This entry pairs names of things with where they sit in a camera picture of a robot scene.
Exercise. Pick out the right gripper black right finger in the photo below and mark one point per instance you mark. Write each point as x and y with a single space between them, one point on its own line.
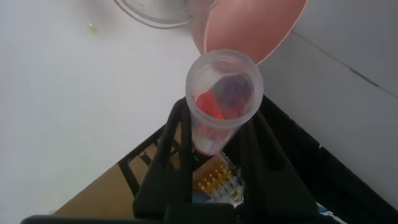
267 186

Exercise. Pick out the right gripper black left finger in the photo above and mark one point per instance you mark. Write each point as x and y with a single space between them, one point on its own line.
183 186

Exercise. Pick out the test tube with red pigment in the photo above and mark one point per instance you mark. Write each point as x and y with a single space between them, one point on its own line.
217 93

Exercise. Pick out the clear glass beaker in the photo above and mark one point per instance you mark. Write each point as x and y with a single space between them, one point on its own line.
155 12

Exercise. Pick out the clear pack of yellow parts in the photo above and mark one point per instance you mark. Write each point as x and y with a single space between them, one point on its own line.
217 183

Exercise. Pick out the pink plastic bowl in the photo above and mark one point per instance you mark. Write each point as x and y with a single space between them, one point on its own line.
248 28

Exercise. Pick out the black metal frame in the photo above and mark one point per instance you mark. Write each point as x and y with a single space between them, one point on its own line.
126 171

